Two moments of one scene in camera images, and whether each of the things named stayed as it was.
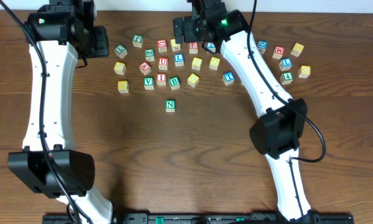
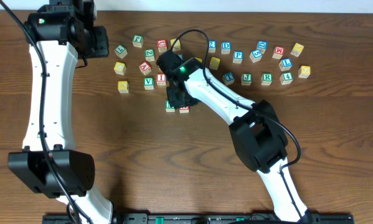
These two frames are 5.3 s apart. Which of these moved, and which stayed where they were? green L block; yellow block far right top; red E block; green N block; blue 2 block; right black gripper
Moved: red E block; right black gripper
Stayed: yellow block far right top; blue 2 block; green N block; green L block
